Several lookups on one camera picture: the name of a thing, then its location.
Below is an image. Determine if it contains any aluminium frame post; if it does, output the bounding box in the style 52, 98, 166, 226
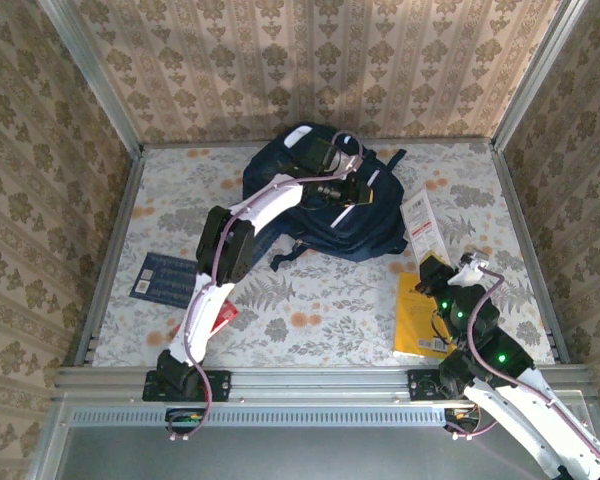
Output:
492, 0, 589, 151
37, 0, 145, 157

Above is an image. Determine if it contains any grey metal panel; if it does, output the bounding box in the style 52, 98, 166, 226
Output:
27, 389, 600, 480

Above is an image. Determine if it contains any aluminium side rail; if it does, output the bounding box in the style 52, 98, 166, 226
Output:
489, 142, 572, 365
74, 144, 147, 367

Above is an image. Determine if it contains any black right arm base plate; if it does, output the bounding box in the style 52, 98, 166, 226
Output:
408, 369, 501, 402

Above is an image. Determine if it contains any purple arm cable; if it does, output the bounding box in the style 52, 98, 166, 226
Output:
167, 129, 365, 442
444, 264, 600, 469

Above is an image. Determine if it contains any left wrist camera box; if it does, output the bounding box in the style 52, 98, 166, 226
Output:
335, 148, 362, 172

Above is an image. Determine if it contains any floral table cloth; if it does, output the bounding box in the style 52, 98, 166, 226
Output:
92, 142, 556, 369

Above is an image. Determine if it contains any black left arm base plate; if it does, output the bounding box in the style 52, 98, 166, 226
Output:
142, 369, 232, 402

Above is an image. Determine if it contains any yellow book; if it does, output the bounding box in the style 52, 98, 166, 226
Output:
393, 272, 456, 360

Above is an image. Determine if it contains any red packet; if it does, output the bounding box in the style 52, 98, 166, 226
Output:
212, 299, 240, 335

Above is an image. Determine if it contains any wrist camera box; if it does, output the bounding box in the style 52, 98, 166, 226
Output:
335, 148, 362, 172
458, 251, 492, 275

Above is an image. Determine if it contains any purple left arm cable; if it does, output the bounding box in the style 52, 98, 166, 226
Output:
167, 129, 365, 442

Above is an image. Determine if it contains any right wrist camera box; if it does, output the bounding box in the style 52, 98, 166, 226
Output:
458, 251, 492, 275

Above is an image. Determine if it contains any aluminium rear rail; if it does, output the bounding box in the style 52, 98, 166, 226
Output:
139, 138, 496, 150

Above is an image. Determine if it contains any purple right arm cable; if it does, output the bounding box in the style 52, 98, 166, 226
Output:
444, 264, 600, 469

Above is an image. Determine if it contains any aluminium frame rail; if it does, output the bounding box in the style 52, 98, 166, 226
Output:
54, 364, 594, 402

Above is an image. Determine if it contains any white stationery package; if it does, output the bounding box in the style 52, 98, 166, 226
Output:
400, 187, 451, 266

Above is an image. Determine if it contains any navy blue backpack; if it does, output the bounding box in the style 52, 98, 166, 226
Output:
242, 123, 410, 271

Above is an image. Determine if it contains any slotted cable duct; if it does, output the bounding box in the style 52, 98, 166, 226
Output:
69, 405, 449, 427

